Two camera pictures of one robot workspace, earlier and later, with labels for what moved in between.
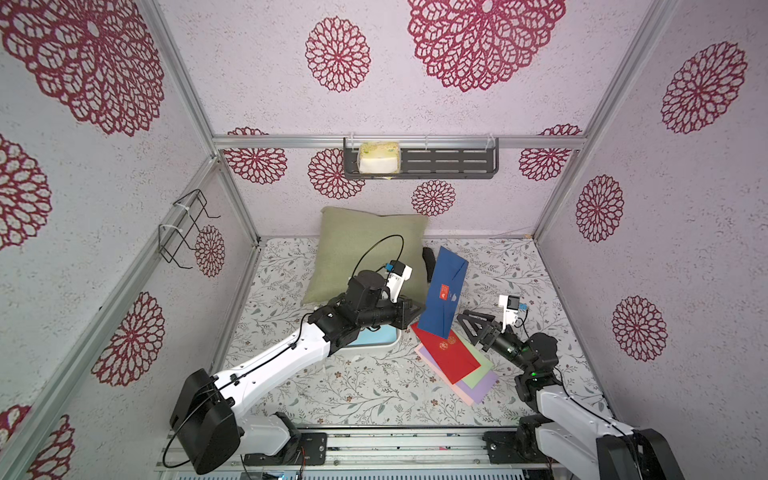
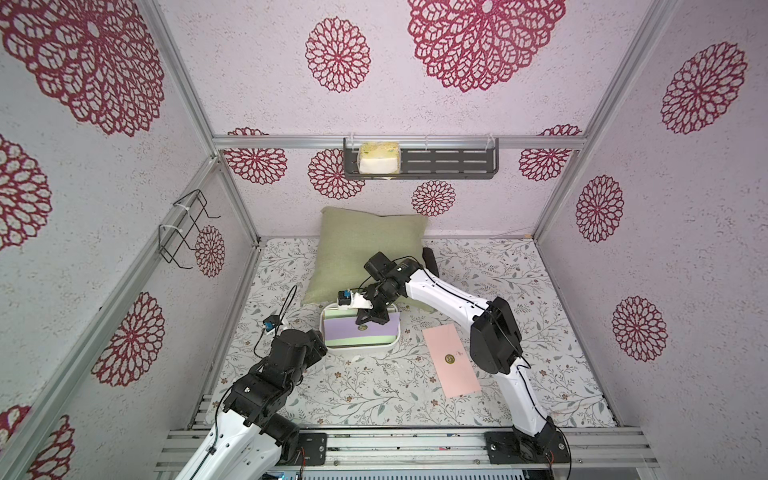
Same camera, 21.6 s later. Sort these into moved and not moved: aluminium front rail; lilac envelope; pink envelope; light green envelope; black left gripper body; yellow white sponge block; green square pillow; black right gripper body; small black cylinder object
Moved: black left gripper body; black right gripper body; light green envelope; pink envelope; lilac envelope
Not moved: yellow white sponge block; aluminium front rail; small black cylinder object; green square pillow
